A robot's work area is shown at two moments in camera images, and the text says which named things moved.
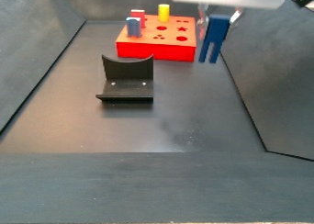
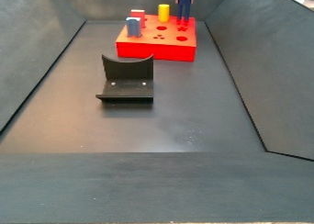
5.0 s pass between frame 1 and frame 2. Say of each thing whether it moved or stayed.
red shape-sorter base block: stayed
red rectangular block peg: stayed
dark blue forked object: moved
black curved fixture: stayed
